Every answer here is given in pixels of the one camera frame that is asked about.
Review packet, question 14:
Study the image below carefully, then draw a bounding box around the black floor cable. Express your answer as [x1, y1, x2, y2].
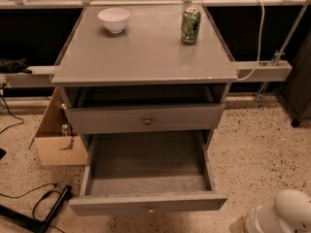
[0, 182, 61, 200]

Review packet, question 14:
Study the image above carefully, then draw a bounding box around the black cloth on rail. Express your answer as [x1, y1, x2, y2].
[0, 59, 32, 74]

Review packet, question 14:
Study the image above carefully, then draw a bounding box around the metal diagonal pole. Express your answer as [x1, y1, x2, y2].
[255, 0, 311, 110]

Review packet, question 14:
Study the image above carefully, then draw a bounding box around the green soda can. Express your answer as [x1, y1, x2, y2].
[181, 7, 201, 44]

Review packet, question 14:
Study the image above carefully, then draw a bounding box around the cardboard box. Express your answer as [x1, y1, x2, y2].
[34, 88, 87, 166]

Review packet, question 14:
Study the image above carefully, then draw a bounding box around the grey top drawer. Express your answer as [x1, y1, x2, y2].
[65, 104, 225, 134]

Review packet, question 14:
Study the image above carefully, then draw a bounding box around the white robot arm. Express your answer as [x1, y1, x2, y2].
[228, 189, 311, 233]

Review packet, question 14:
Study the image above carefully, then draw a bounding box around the black stand base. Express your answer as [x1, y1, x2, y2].
[0, 184, 74, 233]

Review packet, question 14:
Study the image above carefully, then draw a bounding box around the grey drawer cabinet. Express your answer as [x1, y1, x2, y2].
[52, 5, 236, 135]

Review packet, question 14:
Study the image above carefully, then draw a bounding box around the grey drawer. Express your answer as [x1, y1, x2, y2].
[69, 131, 227, 216]
[65, 104, 225, 134]

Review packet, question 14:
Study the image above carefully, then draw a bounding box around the metal rail frame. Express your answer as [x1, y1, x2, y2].
[0, 0, 307, 89]

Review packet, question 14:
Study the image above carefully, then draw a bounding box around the white cable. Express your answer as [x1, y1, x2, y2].
[236, 0, 266, 83]

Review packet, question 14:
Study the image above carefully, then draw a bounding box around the white ceramic bowl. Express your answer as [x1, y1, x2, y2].
[98, 8, 129, 34]

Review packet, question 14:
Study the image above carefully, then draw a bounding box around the grey rolling cabinet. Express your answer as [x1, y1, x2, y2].
[281, 35, 311, 127]

